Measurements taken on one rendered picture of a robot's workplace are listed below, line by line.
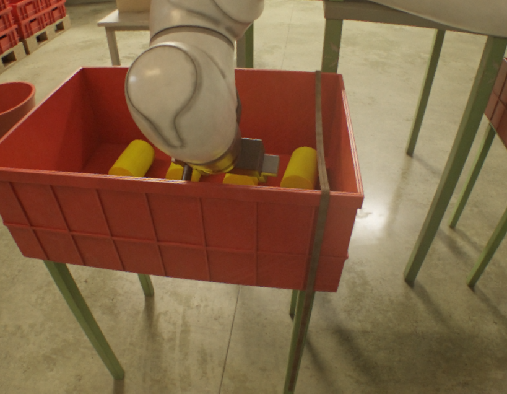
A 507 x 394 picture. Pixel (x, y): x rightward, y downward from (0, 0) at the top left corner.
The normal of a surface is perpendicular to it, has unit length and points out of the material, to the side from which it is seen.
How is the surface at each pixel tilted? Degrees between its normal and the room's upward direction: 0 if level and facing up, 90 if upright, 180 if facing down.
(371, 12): 90
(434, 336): 0
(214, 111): 94
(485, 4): 101
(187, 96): 63
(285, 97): 90
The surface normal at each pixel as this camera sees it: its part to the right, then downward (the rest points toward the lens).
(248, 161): -0.12, -0.19
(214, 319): 0.00, -0.77
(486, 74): -0.13, 0.63
